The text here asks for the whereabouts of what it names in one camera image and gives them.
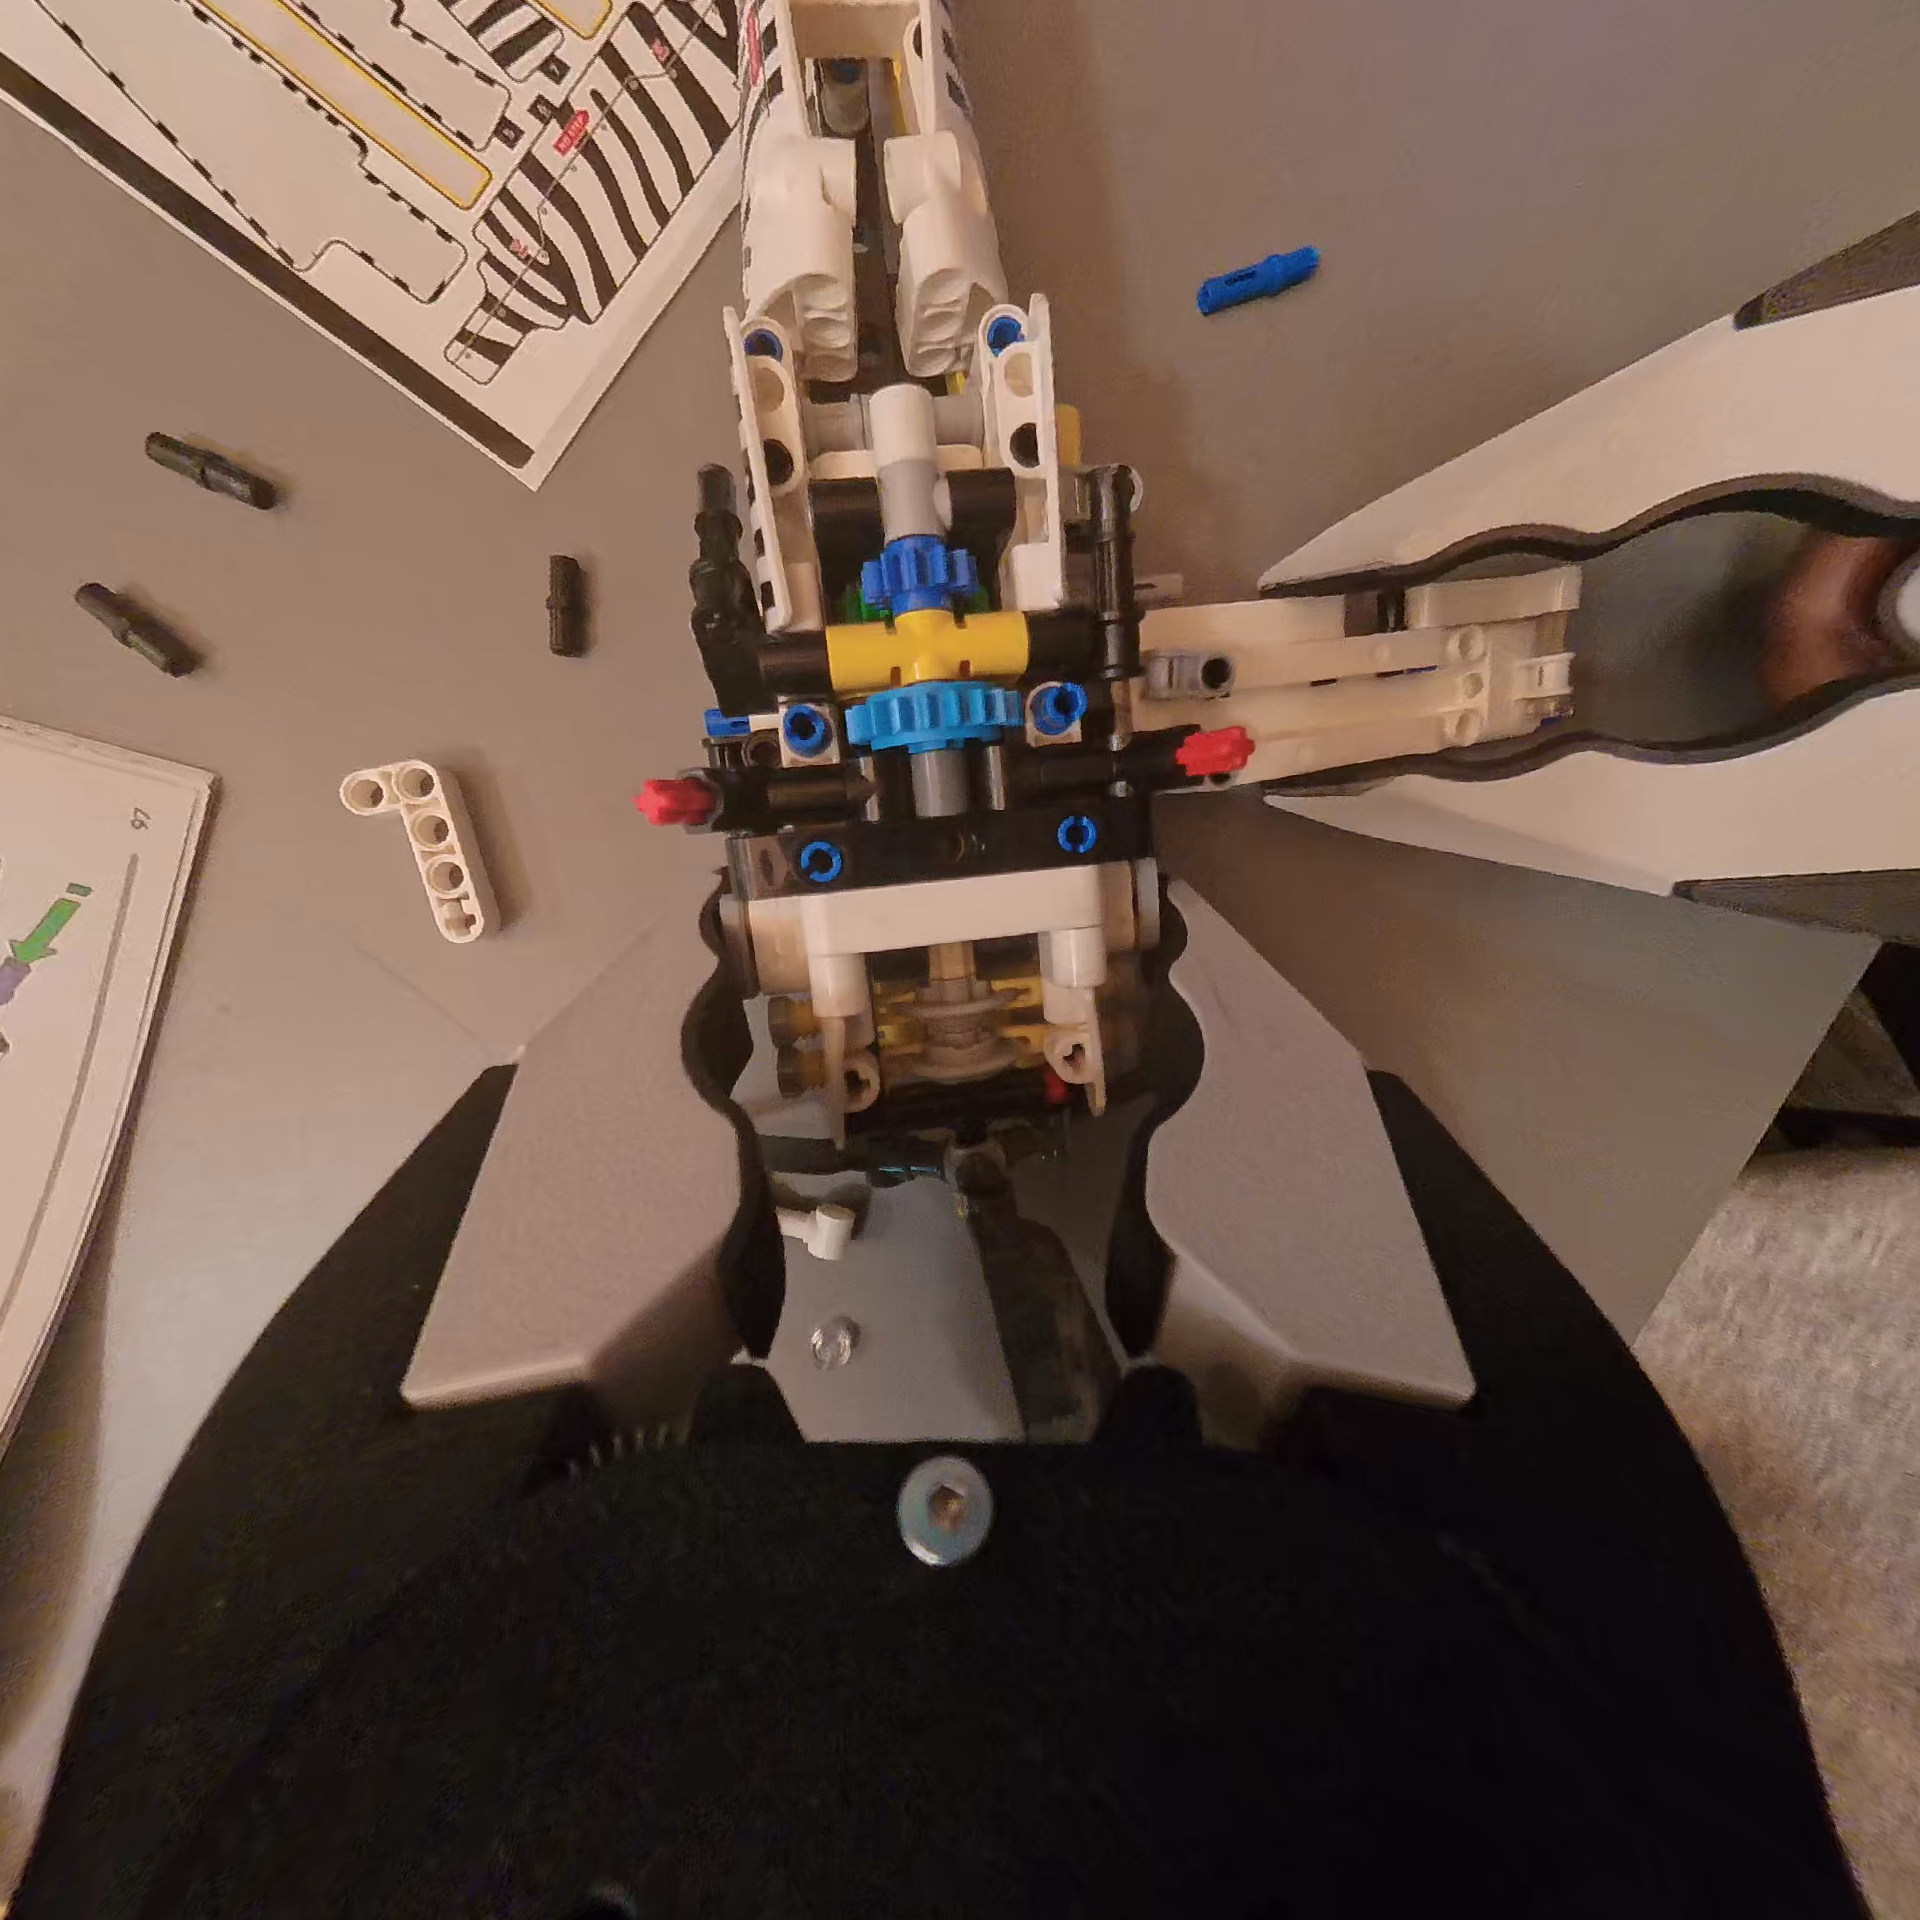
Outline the blue lego pin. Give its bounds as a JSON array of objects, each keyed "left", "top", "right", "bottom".
[{"left": 1196, "top": 245, "right": 1322, "bottom": 317}]

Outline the white lego skid assembly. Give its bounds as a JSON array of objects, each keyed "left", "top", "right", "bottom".
[{"left": 1141, "top": 567, "right": 1584, "bottom": 789}]

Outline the person's right hand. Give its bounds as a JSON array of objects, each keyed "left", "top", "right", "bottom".
[{"left": 1762, "top": 525, "right": 1920, "bottom": 706}]

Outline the white angled lego beam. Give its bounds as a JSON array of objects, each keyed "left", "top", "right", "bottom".
[{"left": 340, "top": 756, "right": 500, "bottom": 942}]

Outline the zebra striped lego helicopter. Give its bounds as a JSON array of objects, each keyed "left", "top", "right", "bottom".
[{"left": 638, "top": 0, "right": 1254, "bottom": 1255}]

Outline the lego instruction booklet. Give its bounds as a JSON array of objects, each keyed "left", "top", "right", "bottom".
[{"left": 0, "top": 717, "right": 220, "bottom": 1457}]

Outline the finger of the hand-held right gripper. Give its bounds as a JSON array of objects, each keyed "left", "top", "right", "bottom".
[
  {"left": 1256, "top": 262, "right": 1920, "bottom": 578},
  {"left": 1263, "top": 655, "right": 1920, "bottom": 898}
]

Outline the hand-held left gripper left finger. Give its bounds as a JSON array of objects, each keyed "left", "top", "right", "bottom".
[{"left": 403, "top": 897, "right": 788, "bottom": 1415}]

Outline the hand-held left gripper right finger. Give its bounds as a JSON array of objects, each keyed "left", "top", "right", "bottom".
[{"left": 1118, "top": 882, "right": 1474, "bottom": 1415}]

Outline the zebra sticker sheet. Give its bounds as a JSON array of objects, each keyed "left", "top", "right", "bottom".
[{"left": 0, "top": 0, "right": 752, "bottom": 490}]

